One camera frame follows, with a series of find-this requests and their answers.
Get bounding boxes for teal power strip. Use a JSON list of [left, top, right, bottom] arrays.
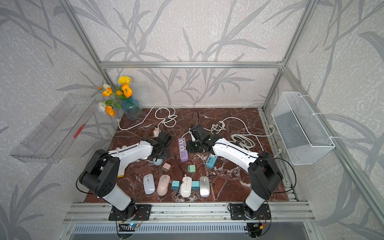
[[206, 154, 218, 169]]

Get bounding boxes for blue glass vase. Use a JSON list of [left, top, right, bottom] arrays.
[[121, 97, 143, 121]]

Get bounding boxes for white power cord right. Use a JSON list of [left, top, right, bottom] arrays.
[[181, 116, 284, 160]]

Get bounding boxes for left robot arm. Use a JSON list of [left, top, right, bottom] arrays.
[[78, 132, 172, 214]]

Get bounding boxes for light blue wireless mouse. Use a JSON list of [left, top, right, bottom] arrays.
[[153, 159, 164, 166]]

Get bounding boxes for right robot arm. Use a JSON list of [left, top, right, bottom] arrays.
[[187, 124, 284, 219]]

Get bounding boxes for white work glove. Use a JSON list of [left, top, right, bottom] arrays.
[[118, 165, 128, 178]]

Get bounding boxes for white power cord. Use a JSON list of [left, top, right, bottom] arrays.
[[181, 116, 284, 160], [116, 102, 178, 132]]

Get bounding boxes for clear plastic wall shelf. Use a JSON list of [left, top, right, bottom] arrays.
[[10, 94, 98, 164]]

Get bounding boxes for white wire mesh basket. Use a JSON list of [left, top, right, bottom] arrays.
[[272, 92, 335, 166]]

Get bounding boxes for green usb charger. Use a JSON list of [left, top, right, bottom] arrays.
[[187, 165, 196, 173]]

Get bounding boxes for silver wireless mouse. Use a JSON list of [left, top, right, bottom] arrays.
[[199, 176, 210, 198]]

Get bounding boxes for teal usb charger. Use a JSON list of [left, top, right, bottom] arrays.
[[171, 181, 181, 191], [192, 181, 200, 191]]

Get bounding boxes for orange power strip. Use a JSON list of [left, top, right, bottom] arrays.
[[153, 127, 161, 138]]

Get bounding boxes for pink wireless mouse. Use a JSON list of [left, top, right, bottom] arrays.
[[157, 175, 171, 197]]

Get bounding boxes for lavender white wireless mouse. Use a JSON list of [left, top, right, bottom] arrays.
[[143, 174, 156, 195]]

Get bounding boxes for orange yellow artificial flowers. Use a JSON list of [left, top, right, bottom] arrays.
[[97, 76, 133, 117]]

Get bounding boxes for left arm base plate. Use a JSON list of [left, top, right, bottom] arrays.
[[108, 204, 152, 222]]

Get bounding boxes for white power cord left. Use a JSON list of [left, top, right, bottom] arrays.
[[116, 102, 178, 132]]

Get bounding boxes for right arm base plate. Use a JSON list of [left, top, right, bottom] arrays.
[[227, 202, 271, 221]]

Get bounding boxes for pink usb charger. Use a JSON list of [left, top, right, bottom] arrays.
[[162, 163, 172, 172]]

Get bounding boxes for purple power strip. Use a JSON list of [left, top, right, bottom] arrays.
[[178, 138, 189, 163]]

